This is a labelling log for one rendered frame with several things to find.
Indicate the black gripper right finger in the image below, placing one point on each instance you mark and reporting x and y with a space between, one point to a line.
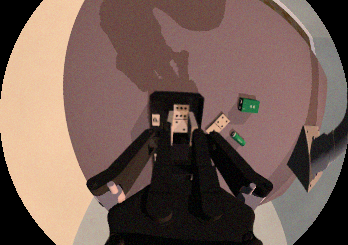
246 185

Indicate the tan domino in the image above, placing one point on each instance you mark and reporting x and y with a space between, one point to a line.
218 124

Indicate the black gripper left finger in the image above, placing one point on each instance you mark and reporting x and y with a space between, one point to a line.
110 186

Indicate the cream domino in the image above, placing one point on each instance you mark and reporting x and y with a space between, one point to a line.
180 117

